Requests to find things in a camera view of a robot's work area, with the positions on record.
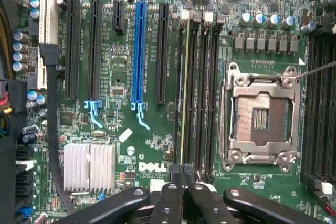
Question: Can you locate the blue expansion slot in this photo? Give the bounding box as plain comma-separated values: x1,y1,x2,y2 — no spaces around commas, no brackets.
130,0,152,131

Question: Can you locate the silver CPU socket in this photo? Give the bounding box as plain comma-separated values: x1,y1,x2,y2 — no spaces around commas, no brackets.
218,61,302,175

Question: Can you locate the silver finned heatsink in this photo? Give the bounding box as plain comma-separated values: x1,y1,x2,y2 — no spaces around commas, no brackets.
62,142,117,193

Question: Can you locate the green Dell motherboard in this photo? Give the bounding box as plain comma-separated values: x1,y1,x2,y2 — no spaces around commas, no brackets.
15,0,336,224

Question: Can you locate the installed green RAM stick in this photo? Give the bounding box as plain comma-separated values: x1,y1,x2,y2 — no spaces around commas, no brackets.
180,18,191,165

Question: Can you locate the yellow and black wire bundle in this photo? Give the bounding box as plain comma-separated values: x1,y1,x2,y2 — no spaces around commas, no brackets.
0,0,15,79

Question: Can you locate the black SATA port block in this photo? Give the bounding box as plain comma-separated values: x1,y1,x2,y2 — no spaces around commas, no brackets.
15,147,35,224

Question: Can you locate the light blue slot latch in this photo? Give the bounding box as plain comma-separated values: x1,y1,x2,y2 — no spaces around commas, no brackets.
83,100,106,130

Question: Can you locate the thin silver locking lever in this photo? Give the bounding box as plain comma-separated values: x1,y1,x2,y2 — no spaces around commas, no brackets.
295,60,336,81

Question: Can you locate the silver blue capacitor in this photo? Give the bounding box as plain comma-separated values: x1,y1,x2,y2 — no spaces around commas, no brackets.
12,30,29,43
12,51,29,63
238,12,253,27
281,15,296,29
12,41,29,54
266,14,281,28
252,13,267,27
12,61,29,73

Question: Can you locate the black RAM slot bank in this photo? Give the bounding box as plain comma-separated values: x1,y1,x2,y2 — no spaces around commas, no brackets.
300,28,336,191

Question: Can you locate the white blank sticker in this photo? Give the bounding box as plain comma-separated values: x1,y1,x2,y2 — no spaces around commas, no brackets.
118,127,133,142

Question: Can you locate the long black expansion slot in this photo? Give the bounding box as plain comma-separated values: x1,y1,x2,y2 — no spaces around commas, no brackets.
64,0,82,100
155,3,170,105
86,0,104,101

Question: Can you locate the short black expansion slot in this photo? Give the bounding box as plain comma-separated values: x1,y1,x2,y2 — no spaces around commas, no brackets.
112,0,127,35

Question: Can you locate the black case housing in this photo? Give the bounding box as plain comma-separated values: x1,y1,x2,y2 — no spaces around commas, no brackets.
0,0,30,224

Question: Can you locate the thick black cable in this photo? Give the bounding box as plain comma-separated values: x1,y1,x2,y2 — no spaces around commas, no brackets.
38,42,77,215

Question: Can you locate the black RAM slot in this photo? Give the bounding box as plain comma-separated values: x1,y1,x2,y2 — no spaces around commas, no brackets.
187,11,203,175
173,10,192,166
197,11,215,180
206,15,224,183

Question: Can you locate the white expansion slot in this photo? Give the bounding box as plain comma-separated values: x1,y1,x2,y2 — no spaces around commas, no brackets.
46,0,60,45
36,0,49,91

